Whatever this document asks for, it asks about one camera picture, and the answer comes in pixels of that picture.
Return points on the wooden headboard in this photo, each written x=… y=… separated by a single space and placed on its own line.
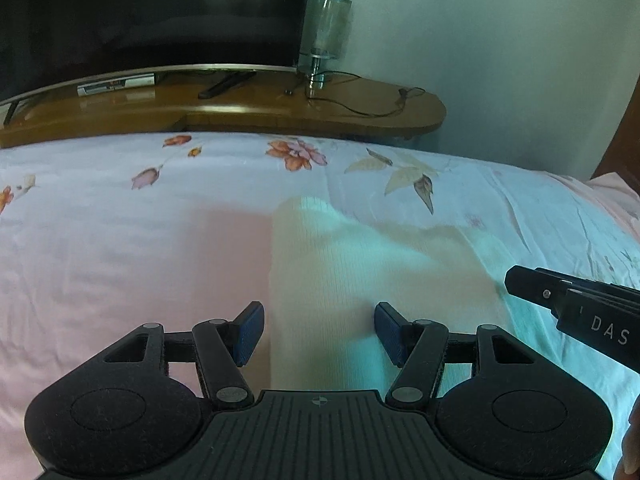
x=622 y=145

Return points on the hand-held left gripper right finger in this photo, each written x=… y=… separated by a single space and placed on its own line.
x=389 y=332

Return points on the large black television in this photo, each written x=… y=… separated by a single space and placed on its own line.
x=150 y=15

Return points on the white knitted sweater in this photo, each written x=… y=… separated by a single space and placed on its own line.
x=350 y=270

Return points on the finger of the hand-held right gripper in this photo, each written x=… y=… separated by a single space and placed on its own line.
x=532 y=285

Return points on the person's right hand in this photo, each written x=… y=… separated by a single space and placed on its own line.
x=631 y=440

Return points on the wooden television stand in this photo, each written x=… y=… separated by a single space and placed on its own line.
x=250 y=112

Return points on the pink floral bedsheet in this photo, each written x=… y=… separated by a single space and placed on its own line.
x=125 y=240

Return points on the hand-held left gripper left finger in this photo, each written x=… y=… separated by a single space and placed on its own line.
x=248 y=332

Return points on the glass table lamp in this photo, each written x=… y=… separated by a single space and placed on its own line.
x=325 y=25

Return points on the silver set-top box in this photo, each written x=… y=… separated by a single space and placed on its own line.
x=115 y=85

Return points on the pink pillow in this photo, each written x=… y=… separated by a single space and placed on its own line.
x=622 y=200

